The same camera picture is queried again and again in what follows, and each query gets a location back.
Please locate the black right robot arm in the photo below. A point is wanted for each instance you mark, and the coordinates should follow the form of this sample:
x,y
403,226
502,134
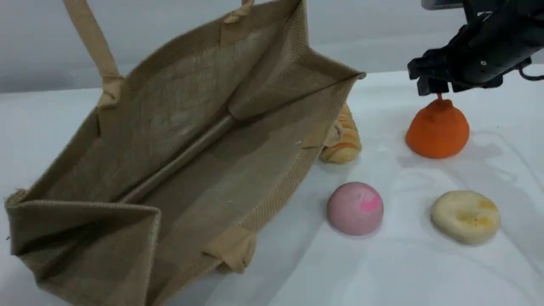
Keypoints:
x,y
510,34

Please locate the orange squishy toy fruit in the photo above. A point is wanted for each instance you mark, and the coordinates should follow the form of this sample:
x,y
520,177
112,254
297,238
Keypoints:
x,y
437,131

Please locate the striped croissant bread toy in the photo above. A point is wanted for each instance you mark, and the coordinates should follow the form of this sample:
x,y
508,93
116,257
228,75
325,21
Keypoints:
x,y
346,148

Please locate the cream round banana slice toy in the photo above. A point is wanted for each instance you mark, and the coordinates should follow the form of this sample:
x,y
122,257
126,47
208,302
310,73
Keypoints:
x,y
465,216

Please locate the brown jute tote bag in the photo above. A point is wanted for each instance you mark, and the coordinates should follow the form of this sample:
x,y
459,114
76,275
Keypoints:
x,y
191,106

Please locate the pink peach toy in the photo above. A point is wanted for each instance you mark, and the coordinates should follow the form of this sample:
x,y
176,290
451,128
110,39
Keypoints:
x,y
352,210

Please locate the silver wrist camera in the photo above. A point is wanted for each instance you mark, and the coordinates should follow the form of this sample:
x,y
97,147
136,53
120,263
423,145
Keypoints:
x,y
442,4

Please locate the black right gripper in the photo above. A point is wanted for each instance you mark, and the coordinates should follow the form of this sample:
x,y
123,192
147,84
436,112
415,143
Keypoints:
x,y
433,63

